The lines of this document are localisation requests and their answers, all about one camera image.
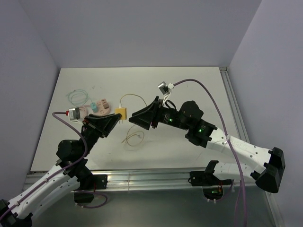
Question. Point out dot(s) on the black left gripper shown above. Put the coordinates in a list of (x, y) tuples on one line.
[(103, 125)]

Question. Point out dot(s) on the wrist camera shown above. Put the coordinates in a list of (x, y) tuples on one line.
[(165, 89), (76, 114)]

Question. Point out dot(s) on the pink plug adapter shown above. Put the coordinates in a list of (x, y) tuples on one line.
[(105, 103)]

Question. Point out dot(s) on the pink round power strip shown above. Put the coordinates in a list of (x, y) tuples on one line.
[(102, 111)]

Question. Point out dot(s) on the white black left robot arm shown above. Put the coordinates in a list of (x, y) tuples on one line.
[(69, 172)]

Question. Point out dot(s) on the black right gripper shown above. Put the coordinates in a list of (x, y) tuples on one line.
[(144, 120)]

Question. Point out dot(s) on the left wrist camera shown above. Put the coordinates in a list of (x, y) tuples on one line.
[(76, 114)]

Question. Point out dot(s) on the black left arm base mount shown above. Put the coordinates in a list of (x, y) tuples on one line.
[(94, 185)]

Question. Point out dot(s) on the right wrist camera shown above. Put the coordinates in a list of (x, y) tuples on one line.
[(165, 89)]

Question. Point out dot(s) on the yellow plug adapter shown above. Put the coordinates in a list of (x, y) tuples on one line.
[(123, 112)]

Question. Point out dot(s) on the teal plug adapter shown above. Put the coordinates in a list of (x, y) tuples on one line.
[(94, 107)]

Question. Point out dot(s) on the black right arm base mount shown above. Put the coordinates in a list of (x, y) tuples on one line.
[(213, 189)]

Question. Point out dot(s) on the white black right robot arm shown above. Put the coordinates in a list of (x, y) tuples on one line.
[(264, 166)]

